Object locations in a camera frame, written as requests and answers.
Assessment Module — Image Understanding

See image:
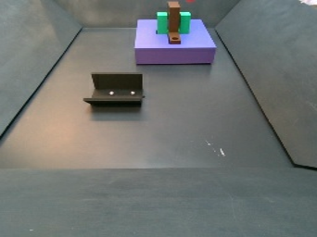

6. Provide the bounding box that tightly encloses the purple board block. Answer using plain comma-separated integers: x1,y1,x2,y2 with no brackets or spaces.
135,19,217,65

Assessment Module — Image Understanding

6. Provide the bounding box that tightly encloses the green block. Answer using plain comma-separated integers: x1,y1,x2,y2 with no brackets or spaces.
156,11,191,34

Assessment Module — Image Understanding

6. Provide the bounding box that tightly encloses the brown L-shaped block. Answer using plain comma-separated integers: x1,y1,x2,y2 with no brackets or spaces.
167,1,180,44

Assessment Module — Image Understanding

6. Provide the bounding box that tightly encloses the black angled bracket holder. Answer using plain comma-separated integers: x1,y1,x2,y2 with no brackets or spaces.
83,72,143,106

